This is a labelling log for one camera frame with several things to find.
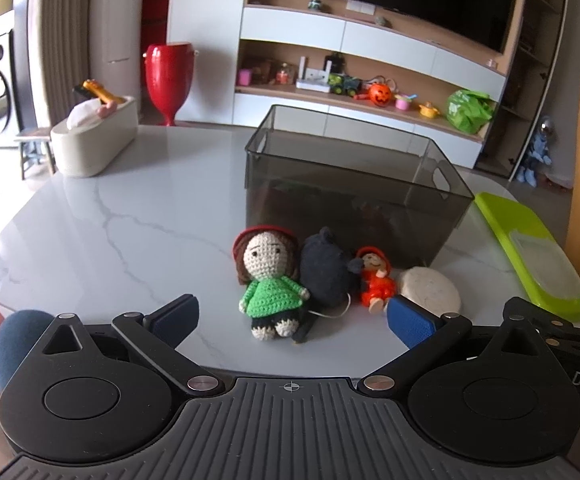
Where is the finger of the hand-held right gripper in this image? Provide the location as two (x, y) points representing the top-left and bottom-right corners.
(502, 297), (580, 334)

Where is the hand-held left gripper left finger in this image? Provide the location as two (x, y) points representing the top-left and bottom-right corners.
(42, 294), (225, 397)

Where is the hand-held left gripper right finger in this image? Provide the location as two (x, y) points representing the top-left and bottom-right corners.
(357, 296), (546, 398)

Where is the white round plush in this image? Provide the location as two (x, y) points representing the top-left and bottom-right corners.
(397, 266), (463, 318)

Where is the small red doll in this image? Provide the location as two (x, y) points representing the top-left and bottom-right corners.
(352, 246), (398, 313)

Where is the crochet doll green sweater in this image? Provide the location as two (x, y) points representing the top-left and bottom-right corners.
(231, 225), (311, 343)

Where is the black plush toy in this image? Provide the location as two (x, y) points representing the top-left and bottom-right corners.
(292, 226), (366, 346)

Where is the green storage box lid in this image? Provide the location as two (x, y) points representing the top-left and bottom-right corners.
(474, 191), (580, 325)

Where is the grey transparent storage box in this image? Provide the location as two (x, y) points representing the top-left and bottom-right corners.
(244, 104), (476, 268)

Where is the white marble desktop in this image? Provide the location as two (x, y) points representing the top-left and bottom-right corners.
(0, 122), (580, 396)

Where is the blue robot figure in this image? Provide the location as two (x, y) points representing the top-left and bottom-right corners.
(515, 115), (556, 188)

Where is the blue chair back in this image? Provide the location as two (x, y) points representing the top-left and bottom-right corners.
(0, 310), (56, 393)

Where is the cream tissue box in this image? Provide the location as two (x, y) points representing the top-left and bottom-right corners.
(50, 95), (140, 178)

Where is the green plastic bag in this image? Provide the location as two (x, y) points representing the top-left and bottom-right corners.
(445, 89), (496, 136)

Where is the white tissue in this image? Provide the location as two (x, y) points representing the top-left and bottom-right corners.
(66, 100), (108, 128)

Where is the orange pumpkin bucket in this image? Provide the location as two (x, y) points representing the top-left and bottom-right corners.
(367, 82), (396, 108)

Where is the wooden stool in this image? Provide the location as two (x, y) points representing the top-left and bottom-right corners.
(14, 127), (56, 181)

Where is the red vase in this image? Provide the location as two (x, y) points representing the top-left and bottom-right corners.
(143, 42), (198, 127)

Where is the green toy truck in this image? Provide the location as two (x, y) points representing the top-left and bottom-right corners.
(327, 72), (363, 97)

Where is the white router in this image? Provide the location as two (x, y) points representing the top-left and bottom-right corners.
(296, 55), (332, 93)

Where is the tall open shelf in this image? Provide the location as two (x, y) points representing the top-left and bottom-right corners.
(475, 0), (571, 181)

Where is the white tower air conditioner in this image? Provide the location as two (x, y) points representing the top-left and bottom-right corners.
(101, 0), (146, 108)

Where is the grey curtain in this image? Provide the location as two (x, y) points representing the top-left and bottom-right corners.
(12, 0), (106, 131)

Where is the white wooden television cabinet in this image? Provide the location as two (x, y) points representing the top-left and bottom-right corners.
(232, 0), (508, 170)

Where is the red panel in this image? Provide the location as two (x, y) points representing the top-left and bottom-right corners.
(140, 0), (173, 46)

